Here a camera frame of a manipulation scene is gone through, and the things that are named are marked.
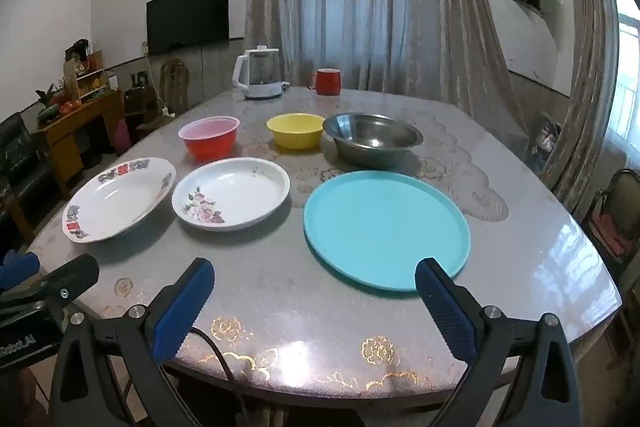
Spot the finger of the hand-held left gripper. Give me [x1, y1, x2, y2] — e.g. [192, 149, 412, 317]
[0, 253, 100, 310]
[0, 252, 41, 293]

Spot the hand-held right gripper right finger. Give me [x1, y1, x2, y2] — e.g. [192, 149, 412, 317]
[415, 257, 583, 427]

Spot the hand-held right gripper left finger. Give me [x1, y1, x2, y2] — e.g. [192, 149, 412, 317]
[48, 257, 216, 427]

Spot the white plate with patterned rim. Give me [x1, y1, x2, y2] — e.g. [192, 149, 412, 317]
[61, 157, 177, 244]

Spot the teal round plate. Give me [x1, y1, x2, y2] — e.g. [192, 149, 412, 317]
[303, 170, 472, 293]

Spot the white plate with rose print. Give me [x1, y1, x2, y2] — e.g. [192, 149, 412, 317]
[171, 158, 291, 233]

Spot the red bowl with pink inside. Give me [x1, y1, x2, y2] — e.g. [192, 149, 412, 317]
[178, 116, 241, 161]

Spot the stainless steel bowl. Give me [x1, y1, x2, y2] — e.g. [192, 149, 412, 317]
[322, 112, 424, 171]

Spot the yellow bowl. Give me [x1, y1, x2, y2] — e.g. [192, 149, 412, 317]
[266, 113, 326, 150]

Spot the black leather chair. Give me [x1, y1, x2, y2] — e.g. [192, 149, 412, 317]
[0, 112, 53, 208]

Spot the wooden side cabinet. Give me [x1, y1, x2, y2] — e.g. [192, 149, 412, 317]
[31, 89, 124, 198]

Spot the pink bag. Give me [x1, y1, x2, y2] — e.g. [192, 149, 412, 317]
[114, 119, 132, 152]

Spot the lace table mat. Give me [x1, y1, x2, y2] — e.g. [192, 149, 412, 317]
[235, 97, 509, 223]

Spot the dark small cabinet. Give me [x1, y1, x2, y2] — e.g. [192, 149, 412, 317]
[124, 84, 161, 128]

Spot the wooden desktop shelf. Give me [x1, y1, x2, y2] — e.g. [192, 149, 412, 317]
[62, 49, 108, 102]

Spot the dark bag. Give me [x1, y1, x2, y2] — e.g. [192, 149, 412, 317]
[530, 114, 566, 172]

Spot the carved wooden chair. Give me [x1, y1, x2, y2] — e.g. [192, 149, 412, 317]
[160, 58, 190, 118]

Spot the white electric kettle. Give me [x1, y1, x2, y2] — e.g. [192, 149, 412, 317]
[232, 44, 291, 100]

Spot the red mug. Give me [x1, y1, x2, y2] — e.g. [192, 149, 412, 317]
[306, 68, 343, 96]

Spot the beige window curtain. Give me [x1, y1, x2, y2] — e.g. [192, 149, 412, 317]
[243, 0, 526, 148]
[542, 0, 621, 218]

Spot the black cable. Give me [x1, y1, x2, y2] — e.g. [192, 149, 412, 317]
[187, 327, 251, 427]

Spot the black wall television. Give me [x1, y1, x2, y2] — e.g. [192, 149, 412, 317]
[146, 0, 230, 56]

